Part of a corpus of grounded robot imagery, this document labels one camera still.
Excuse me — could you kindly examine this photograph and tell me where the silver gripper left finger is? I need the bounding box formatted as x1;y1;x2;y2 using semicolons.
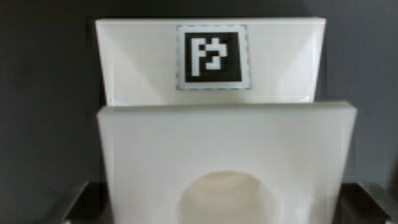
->
33;181;108;224

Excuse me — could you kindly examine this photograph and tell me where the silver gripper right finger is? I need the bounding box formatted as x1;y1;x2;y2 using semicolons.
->
334;183;398;224

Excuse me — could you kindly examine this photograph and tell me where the white lamp base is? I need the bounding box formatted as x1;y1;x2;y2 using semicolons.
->
95;17;357;224

